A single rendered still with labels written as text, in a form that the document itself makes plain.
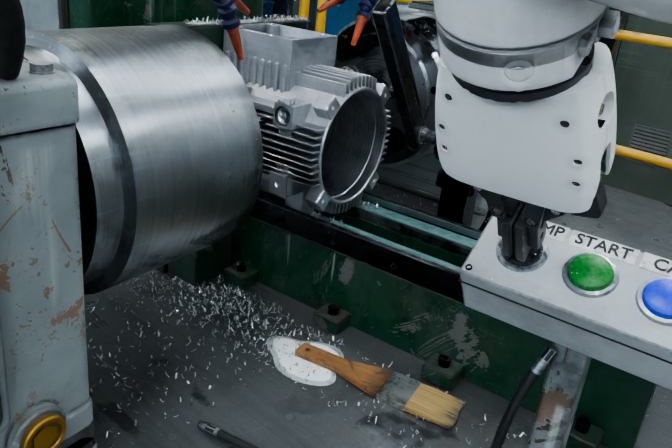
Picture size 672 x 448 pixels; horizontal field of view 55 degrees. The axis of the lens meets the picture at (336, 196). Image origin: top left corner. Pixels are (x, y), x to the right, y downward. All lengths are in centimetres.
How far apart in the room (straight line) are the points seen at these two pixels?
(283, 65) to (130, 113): 32
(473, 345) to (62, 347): 45
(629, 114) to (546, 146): 354
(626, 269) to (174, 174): 37
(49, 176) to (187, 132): 15
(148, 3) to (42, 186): 53
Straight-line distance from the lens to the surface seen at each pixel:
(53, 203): 50
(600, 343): 49
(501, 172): 40
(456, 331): 78
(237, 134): 64
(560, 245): 50
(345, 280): 83
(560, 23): 31
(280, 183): 82
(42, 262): 52
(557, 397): 55
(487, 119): 37
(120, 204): 57
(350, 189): 91
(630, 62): 389
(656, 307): 47
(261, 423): 70
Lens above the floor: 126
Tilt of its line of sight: 21 degrees down
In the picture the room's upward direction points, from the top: 6 degrees clockwise
